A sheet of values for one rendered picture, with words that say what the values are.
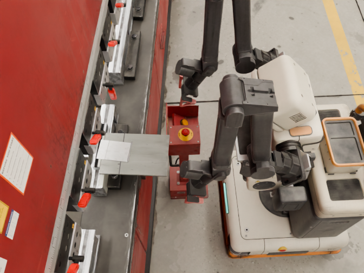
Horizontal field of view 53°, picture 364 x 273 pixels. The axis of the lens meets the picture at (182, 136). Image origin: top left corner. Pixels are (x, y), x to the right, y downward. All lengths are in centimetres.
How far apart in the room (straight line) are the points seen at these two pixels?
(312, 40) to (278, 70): 211
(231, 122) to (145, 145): 67
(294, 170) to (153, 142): 57
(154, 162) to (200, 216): 103
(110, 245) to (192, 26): 224
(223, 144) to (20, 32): 57
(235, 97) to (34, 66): 44
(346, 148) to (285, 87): 60
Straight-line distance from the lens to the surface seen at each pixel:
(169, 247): 236
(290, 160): 123
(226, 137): 99
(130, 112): 171
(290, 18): 346
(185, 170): 120
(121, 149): 148
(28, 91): 82
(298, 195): 172
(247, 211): 214
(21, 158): 79
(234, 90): 84
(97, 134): 120
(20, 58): 79
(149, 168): 143
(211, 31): 128
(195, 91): 152
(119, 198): 154
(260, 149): 108
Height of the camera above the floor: 231
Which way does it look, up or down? 61 degrees down
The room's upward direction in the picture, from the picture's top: 2 degrees counter-clockwise
